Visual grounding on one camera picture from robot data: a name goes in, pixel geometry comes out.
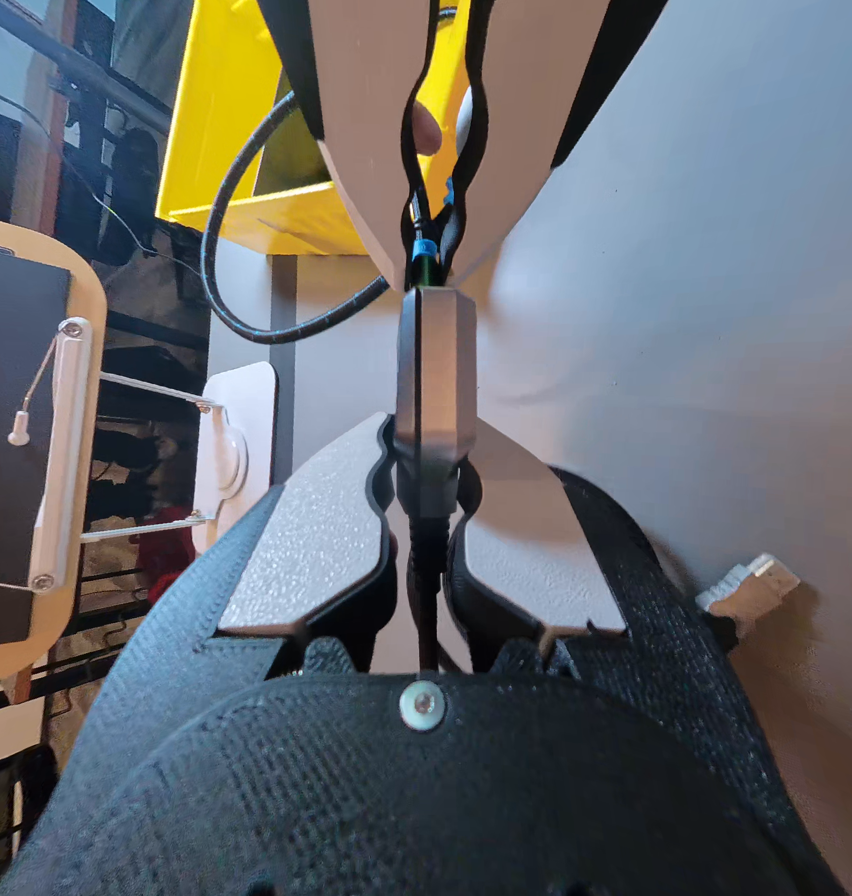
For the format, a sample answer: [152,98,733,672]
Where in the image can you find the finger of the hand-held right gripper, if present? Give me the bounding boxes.
[444,0,616,284]
[307,0,434,288]

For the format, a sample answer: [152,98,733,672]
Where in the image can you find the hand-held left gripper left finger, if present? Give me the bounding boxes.
[219,413,399,642]

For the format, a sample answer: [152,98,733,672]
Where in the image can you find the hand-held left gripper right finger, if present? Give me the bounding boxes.
[447,420,630,642]

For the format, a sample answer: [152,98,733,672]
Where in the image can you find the yellow plastic bin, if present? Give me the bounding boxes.
[156,0,472,259]

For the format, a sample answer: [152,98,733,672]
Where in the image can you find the black HDMI switch box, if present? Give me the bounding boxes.
[393,286,480,515]

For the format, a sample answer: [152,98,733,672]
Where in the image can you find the black HDMI cable green plug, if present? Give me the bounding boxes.
[201,0,466,345]

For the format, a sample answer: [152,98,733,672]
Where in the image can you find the black braided cable silver plug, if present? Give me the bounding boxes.
[405,504,803,676]

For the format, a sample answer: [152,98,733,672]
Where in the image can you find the person's right hand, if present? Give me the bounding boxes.
[411,101,445,158]

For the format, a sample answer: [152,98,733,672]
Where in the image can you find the white tipped pin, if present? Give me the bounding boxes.
[7,334,63,448]

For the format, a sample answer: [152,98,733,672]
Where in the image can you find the black panel with wooden rim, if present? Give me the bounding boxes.
[0,213,109,690]

